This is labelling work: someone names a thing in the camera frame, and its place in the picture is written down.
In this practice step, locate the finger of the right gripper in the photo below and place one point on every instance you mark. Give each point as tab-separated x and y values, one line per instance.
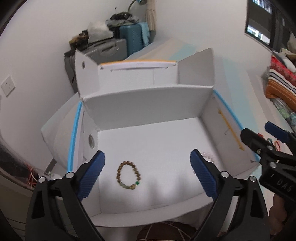
284	136
260	146

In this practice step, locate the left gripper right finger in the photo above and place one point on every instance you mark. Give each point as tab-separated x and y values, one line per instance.
250	217

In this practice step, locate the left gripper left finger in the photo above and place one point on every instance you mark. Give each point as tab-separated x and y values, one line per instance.
44	220

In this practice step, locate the floral patterned pillow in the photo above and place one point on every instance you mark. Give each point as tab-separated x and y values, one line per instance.
286	112

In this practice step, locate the striped orange red pillow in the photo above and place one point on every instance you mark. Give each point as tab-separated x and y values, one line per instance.
281	83

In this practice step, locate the white pillow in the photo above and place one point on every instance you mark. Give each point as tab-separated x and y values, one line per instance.
289	65

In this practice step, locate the blue yellow cardboard box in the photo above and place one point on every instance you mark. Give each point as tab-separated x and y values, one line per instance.
147	117

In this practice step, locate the dark framed window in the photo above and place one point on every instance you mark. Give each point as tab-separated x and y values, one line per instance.
268	23

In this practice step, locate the grey suitcase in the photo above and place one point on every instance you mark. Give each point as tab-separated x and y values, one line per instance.
104	51

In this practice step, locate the teal suitcase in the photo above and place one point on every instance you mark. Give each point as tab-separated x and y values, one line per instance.
137	36

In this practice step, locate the beige curtain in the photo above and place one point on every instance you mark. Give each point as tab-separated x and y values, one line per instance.
150	15

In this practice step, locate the white plastic bag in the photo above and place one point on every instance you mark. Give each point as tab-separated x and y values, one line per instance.
98	31

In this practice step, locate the dark clothes pile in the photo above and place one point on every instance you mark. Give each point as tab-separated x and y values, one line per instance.
121	19

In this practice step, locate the white wall socket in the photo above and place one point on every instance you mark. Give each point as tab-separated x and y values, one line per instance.
8	86

